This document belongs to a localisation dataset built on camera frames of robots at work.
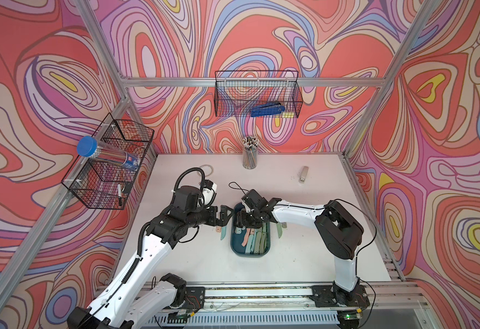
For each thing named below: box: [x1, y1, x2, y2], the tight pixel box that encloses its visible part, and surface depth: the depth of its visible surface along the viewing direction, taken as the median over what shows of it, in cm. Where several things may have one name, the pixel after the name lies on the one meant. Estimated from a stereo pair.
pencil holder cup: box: [242, 135, 260, 170], surface depth 104 cm
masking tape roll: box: [196, 164, 214, 177], surface depth 114 cm
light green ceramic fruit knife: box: [276, 222, 283, 239], surface depth 93 cm
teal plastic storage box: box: [230, 202, 271, 258], surface depth 88 cm
